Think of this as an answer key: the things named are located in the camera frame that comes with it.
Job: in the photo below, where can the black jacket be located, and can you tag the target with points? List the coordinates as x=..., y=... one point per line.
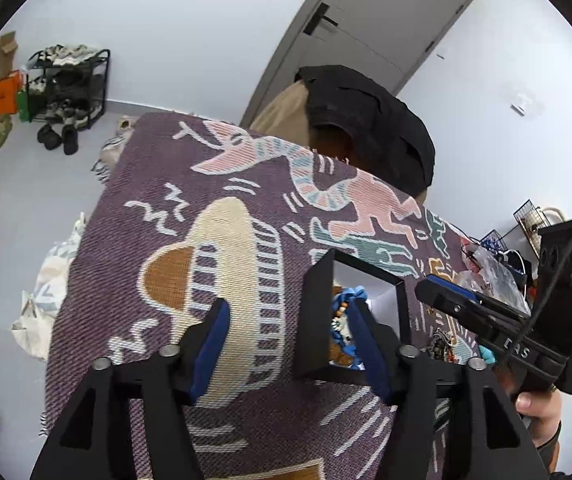
x=366, y=105

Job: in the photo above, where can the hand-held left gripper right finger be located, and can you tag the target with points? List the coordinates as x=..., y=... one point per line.
x=366, y=350

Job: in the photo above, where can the person's right hand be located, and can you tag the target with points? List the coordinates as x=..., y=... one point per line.
x=538, y=407

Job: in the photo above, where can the open cardboard box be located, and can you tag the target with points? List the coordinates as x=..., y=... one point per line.
x=0, y=55

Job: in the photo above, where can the purple printed blanket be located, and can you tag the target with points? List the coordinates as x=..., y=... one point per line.
x=165, y=260

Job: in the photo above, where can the orange paper bag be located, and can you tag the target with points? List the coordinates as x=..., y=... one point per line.
x=1, y=97

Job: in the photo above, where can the grey door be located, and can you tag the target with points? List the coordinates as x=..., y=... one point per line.
x=366, y=10

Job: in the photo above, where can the green bag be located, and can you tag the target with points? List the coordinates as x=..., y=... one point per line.
x=24, y=107

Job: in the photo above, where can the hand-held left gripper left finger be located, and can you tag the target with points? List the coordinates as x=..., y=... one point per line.
x=210, y=350

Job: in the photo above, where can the white handbag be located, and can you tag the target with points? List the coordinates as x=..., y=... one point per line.
x=555, y=212

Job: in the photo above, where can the person's right forearm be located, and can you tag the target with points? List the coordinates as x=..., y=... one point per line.
x=550, y=457

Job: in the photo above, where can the row of shoes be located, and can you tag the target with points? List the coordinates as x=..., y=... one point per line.
x=65, y=82

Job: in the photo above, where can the black shoe rack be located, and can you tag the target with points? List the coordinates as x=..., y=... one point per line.
x=104, y=85

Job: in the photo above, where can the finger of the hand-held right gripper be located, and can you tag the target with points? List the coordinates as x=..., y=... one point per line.
x=448, y=284
x=446, y=302

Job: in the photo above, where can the white light switch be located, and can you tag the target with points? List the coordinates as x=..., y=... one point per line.
x=521, y=103

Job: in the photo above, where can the tan chair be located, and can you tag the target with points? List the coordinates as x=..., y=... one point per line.
x=286, y=115

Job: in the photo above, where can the black jewelry box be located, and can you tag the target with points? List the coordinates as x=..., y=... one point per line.
x=316, y=320

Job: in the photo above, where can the striped cloth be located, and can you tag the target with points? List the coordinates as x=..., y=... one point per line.
x=110, y=157

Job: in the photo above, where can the clear plastic bag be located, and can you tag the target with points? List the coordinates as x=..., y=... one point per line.
x=496, y=270

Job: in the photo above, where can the white patterned tote bag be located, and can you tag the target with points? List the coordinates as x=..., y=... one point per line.
x=45, y=285

